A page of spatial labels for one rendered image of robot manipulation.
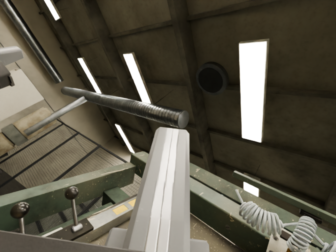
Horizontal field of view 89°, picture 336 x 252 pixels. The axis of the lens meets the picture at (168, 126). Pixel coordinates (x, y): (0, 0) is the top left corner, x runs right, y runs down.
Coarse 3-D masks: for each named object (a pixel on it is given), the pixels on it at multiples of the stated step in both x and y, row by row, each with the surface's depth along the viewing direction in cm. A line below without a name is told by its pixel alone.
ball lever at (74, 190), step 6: (72, 186) 52; (66, 192) 50; (72, 192) 50; (78, 192) 52; (66, 198) 51; (72, 198) 51; (72, 204) 51; (72, 210) 51; (72, 228) 49; (78, 228) 50
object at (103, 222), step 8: (128, 200) 68; (112, 208) 63; (128, 208) 64; (96, 216) 58; (104, 216) 58; (112, 216) 59; (120, 216) 60; (128, 216) 64; (96, 224) 55; (104, 224) 56; (112, 224) 58; (88, 232) 51; (96, 232) 54; (104, 232) 57; (80, 240) 50; (88, 240) 52
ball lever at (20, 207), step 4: (16, 204) 42; (20, 204) 42; (24, 204) 42; (28, 204) 43; (12, 208) 41; (16, 208) 41; (20, 208) 41; (24, 208) 42; (28, 208) 43; (12, 212) 41; (16, 212) 41; (20, 212) 41; (24, 212) 42; (12, 216) 41; (16, 216) 41; (20, 216) 41; (20, 220) 42; (20, 224) 42; (20, 228) 41; (24, 228) 42; (20, 232) 41; (24, 232) 42
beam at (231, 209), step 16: (144, 160) 92; (192, 192) 73; (208, 192) 75; (192, 208) 73; (208, 208) 69; (224, 208) 66; (208, 224) 69; (224, 224) 65; (240, 224) 61; (240, 240) 61; (256, 240) 58
